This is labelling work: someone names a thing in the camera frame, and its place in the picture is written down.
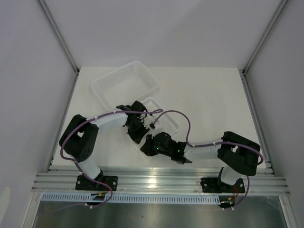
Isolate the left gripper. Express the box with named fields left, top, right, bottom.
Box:
left=126, top=119, right=150, bottom=144

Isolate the white paper napkin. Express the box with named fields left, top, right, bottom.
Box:
left=129, top=137, right=151, bottom=162

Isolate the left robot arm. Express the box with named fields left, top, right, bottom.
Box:
left=59, top=101, right=150, bottom=190

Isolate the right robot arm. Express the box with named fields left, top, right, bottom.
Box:
left=140, top=131, right=263, bottom=193

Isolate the small white plastic tray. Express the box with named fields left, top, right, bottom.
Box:
left=141, top=97, right=180, bottom=136

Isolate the large white plastic basket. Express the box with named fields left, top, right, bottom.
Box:
left=91, top=60, right=159, bottom=111

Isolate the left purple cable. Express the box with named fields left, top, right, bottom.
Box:
left=60, top=108, right=164, bottom=211

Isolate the purple cable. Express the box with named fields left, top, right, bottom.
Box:
left=151, top=109, right=264, bottom=207
left=60, top=108, right=164, bottom=211

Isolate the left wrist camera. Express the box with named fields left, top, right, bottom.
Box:
left=144, top=115, right=155, bottom=128

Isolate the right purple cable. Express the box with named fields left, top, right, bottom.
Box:
left=151, top=109, right=264, bottom=207

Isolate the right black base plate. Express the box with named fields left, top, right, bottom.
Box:
left=200, top=177, right=246, bottom=194

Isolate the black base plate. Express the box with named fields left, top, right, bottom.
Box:
left=200, top=177, right=246, bottom=194
left=75, top=175, right=119, bottom=191

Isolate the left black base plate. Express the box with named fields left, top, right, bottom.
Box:
left=75, top=175, right=119, bottom=191

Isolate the white slotted cable duct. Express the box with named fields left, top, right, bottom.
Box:
left=41, top=192, right=220, bottom=205

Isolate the aluminium mounting rail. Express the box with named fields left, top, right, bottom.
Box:
left=32, top=166, right=290, bottom=196

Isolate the left aluminium frame post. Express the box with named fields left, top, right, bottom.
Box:
left=35, top=0, right=80, bottom=74

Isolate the aluminium frame post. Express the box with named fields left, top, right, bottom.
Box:
left=35, top=0, right=80, bottom=74
left=242, top=0, right=293, bottom=74

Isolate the right aluminium frame post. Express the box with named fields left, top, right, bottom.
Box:
left=242, top=0, right=293, bottom=74

